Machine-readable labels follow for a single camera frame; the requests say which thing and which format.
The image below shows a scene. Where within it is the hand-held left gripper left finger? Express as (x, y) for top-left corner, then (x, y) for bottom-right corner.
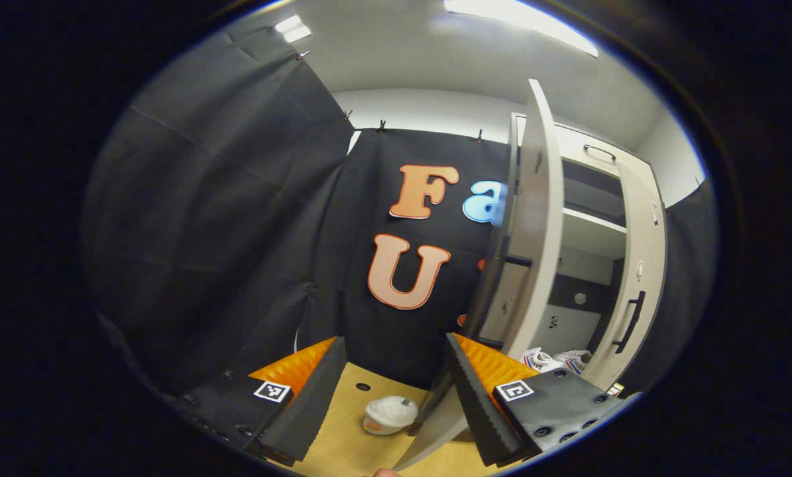
(184, 336), (348, 464)

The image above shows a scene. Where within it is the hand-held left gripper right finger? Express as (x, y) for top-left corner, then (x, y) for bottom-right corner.
(445, 333), (625, 466)

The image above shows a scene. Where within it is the white canvas shoe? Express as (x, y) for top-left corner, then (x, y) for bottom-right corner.
(555, 350), (594, 375)
(520, 346), (565, 373)

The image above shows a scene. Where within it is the white cabinet door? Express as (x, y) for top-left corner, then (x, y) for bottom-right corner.
(396, 78), (565, 471)
(581, 162), (668, 393)

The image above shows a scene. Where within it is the white shoe cabinet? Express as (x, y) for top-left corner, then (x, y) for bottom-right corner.
(488, 113), (661, 392)

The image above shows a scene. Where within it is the white cabinet drawer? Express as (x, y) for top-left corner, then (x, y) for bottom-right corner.
(515, 114), (655, 178)

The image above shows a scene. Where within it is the round grey plush toy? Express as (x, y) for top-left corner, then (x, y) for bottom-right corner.
(363, 396), (420, 436)

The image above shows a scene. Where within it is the small ceiling light panel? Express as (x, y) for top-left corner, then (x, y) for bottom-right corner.
(274, 15), (312, 44)

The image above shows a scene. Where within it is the large ceiling light panel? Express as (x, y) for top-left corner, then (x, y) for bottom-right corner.
(444, 0), (599, 58)

